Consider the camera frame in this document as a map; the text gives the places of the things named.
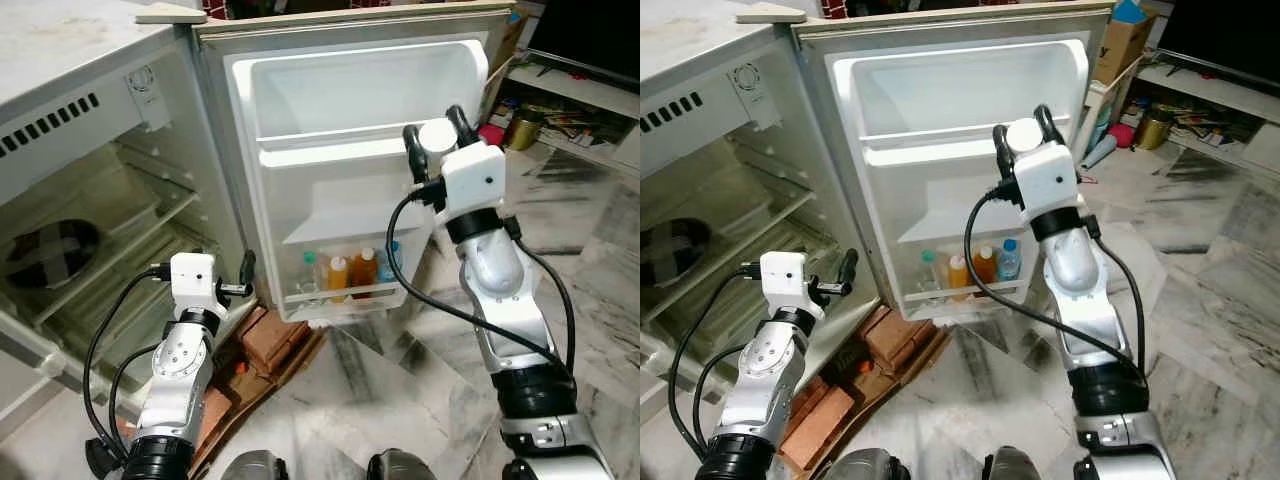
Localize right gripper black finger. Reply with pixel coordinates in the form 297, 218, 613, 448
446, 104, 480, 147
1034, 102, 1067, 147
402, 124, 432, 185
991, 124, 1020, 185

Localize white round cap bottle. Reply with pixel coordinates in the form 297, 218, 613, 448
1004, 117, 1045, 154
417, 117, 457, 154

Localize white fridge door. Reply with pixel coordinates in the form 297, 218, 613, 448
793, 2, 1117, 325
193, 2, 518, 327

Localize clear glass fridge shelf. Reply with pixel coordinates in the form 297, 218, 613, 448
28, 190, 203, 326
645, 188, 816, 323

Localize red brick under fridge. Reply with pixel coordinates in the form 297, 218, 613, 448
778, 383, 863, 473
188, 383, 239, 473

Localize white mini fridge body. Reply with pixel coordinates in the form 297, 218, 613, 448
640, 0, 863, 421
0, 0, 263, 426

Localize cream fridge hinge cover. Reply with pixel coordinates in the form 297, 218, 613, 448
736, 3, 809, 25
135, 3, 209, 25

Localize gold metal tin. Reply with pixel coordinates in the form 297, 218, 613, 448
1132, 107, 1177, 152
504, 107, 547, 152

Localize red bricks under door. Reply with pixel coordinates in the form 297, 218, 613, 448
858, 304, 953, 376
232, 304, 328, 379

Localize light orange juice bottle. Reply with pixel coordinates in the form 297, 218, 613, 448
945, 254, 972, 301
325, 255, 352, 303

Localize brown cardboard box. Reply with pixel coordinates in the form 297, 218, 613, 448
489, 4, 533, 77
1092, 0, 1163, 87

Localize dark orange juice bottle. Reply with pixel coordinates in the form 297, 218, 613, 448
972, 244, 1000, 288
352, 247, 380, 297

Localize stack of magazines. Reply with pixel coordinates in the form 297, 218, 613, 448
1174, 104, 1253, 148
544, 108, 613, 153

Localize white television stand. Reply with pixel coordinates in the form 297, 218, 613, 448
1134, 58, 1280, 173
503, 58, 641, 183

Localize black television screen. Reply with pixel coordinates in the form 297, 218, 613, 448
524, 0, 641, 87
1154, 0, 1280, 73

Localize dark round object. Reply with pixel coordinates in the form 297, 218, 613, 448
4, 219, 102, 292
640, 217, 702, 287

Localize grey left robot leg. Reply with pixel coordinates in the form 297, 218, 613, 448
824, 449, 902, 480
219, 449, 292, 480

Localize grey robot leg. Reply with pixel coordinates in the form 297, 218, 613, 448
219, 449, 292, 480
979, 446, 1052, 480
824, 449, 902, 480
364, 449, 439, 480

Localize white thermostat control box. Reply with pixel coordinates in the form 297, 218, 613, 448
728, 62, 784, 132
125, 65, 173, 132

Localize white vented freezer flap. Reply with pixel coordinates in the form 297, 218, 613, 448
0, 45, 201, 208
640, 45, 801, 186

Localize grey right robot leg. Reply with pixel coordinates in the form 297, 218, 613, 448
979, 446, 1052, 480
364, 449, 439, 480

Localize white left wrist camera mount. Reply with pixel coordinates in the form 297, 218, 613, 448
759, 250, 824, 313
168, 252, 227, 314

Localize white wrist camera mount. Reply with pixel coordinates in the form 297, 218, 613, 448
759, 250, 824, 313
437, 140, 509, 217
168, 252, 227, 314
1012, 140, 1082, 215

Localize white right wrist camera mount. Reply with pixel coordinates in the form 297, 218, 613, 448
1012, 140, 1082, 215
437, 140, 509, 217

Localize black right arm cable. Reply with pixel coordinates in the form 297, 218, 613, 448
384, 185, 579, 379
963, 185, 1151, 381

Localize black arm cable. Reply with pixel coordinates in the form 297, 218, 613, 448
667, 261, 763, 471
82, 263, 173, 473
384, 185, 579, 379
963, 185, 1151, 381

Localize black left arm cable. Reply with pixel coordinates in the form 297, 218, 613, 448
667, 261, 763, 471
82, 263, 173, 473

